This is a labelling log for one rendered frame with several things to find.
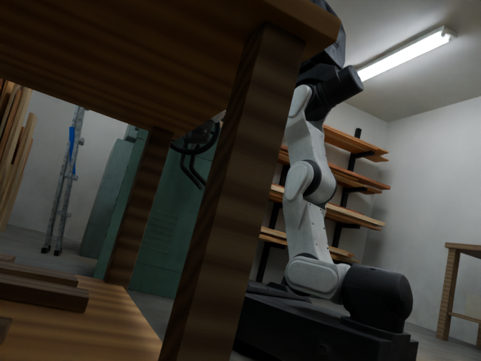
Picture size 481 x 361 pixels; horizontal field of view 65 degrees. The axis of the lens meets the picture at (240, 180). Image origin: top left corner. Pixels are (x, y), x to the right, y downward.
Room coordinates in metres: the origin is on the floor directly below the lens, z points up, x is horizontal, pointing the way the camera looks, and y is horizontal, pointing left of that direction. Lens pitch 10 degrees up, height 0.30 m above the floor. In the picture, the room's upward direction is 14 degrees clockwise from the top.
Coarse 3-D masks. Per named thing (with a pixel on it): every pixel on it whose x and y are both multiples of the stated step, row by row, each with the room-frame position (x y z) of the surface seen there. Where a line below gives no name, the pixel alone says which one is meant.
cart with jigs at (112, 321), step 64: (0, 0) 0.40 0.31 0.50; (64, 0) 0.36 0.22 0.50; (128, 0) 0.33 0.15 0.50; (192, 0) 0.31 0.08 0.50; (256, 0) 0.29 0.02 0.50; (0, 64) 0.62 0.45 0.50; (64, 64) 0.55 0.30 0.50; (128, 64) 0.49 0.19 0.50; (192, 64) 0.44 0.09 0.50; (256, 64) 0.31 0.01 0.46; (192, 128) 0.71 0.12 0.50; (256, 128) 0.31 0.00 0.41; (256, 192) 0.32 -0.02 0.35; (0, 256) 0.63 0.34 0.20; (128, 256) 0.77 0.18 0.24; (192, 256) 0.33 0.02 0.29; (0, 320) 0.33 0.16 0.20; (64, 320) 0.45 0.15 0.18; (128, 320) 0.52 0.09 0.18; (192, 320) 0.31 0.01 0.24
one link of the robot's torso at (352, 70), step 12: (312, 72) 1.42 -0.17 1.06; (324, 72) 1.38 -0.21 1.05; (336, 72) 1.34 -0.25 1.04; (348, 72) 1.31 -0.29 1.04; (300, 84) 1.50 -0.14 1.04; (312, 84) 1.51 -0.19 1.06; (324, 84) 1.37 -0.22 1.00; (336, 84) 1.34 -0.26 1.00; (348, 84) 1.32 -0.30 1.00; (360, 84) 1.35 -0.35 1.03; (324, 96) 1.38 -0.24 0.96; (336, 96) 1.37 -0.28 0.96; (348, 96) 1.37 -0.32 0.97
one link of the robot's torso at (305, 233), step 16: (288, 176) 1.37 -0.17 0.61; (304, 176) 1.32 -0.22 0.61; (288, 192) 1.36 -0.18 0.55; (288, 208) 1.37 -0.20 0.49; (304, 208) 1.35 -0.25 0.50; (320, 208) 1.42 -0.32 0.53; (288, 224) 1.39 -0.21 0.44; (304, 224) 1.35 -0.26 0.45; (320, 224) 1.38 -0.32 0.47; (288, 240) 1.39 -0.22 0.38; (304, 240) 1.34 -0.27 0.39; (320, 240) 1.35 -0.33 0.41; (304, 256) 1.30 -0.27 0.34; (320, 256) 1.30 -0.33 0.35
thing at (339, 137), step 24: (336, 144) 4.90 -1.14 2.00; (360, 144) 4.67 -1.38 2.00; (288, 168) 4.67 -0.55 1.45; (336, 168) 4.49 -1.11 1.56; (360, 192) 5.16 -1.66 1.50; (336, 216) 4.61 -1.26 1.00; (360, 216) 4.63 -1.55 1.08; (264, 240) 4.57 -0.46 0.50; (336, 240) 5.13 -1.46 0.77; (264, 264) 4.78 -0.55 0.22
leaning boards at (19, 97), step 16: (0, 80) 2.45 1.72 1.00; (0, 96) 2.55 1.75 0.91; (16, 96) 2.50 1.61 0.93; (0, 112) 2.54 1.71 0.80; (16, 112) 2.56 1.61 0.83; (0, 128) 2.53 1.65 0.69; (16, 128) 2.57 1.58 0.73; (32, 128) 2.89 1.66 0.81; (0, 144) 2.50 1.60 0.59; (16, 144) 3.11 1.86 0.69; (0, 160) 2.57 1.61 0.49; (16, 160) 2.80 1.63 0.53; (0, 176) 2.57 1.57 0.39; (16, 176) 2.84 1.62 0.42; (0, 192) 2.67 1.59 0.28; (16, 192) 3.02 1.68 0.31; (0, 208) 2.61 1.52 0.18; (0, 224) 2.82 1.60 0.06
